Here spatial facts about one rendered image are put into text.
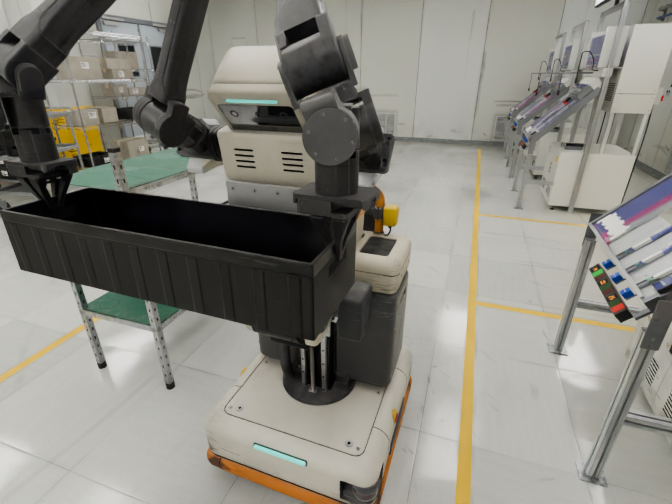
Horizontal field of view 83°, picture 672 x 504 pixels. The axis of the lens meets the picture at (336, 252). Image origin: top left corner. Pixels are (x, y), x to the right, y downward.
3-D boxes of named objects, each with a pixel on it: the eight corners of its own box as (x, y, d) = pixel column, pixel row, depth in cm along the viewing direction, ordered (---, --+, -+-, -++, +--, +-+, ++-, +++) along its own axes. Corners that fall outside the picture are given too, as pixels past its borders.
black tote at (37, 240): (355, 283, 65) (357, 220, 60) (314, 342, 50) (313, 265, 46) (104, 237, 83) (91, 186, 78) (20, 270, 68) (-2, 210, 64)
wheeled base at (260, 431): (288, 353, 196) (285, 312, 185) (412, 385, 176) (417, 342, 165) (204, 469, 139) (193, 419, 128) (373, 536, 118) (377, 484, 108)
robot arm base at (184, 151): (227, 128, 96) (188, 126, 100) (208, 109, 89) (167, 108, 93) (218, 159, 95) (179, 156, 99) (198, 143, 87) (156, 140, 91)
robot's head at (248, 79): (254, 93, 96) (225, 40, 83) (332, 94, 90) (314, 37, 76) (234, 139, 91) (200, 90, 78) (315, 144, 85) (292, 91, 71)
